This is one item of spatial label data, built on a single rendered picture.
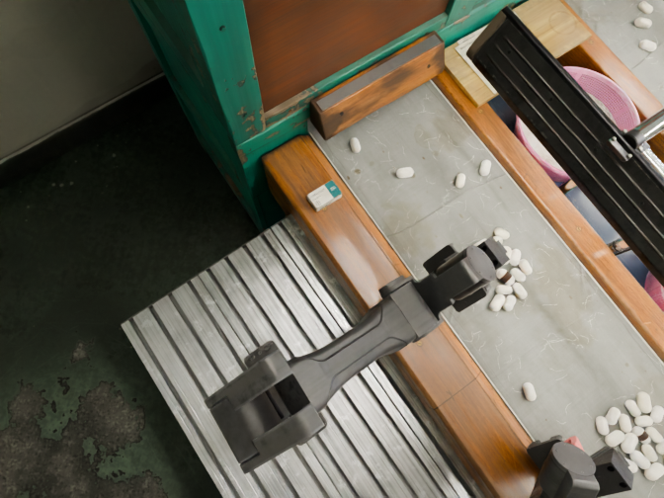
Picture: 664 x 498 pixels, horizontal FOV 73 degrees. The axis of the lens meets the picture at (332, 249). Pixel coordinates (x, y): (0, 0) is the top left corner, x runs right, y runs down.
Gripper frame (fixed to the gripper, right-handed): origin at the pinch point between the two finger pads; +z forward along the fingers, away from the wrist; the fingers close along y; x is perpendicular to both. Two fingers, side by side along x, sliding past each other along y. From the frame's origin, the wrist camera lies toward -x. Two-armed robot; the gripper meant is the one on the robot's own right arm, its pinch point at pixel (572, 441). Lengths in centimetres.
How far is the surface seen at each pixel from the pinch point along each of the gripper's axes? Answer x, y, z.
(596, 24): -43, 64, 51
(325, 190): 5, 63, -10
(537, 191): -17.4, 39.7, 18.6
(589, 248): -17.8, 24.7, 19.4
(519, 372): 1.1, 13.9, 1.4
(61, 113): 80, 157, -6
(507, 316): -2.0, 23.2, 5.0
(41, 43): 53, 157, -16
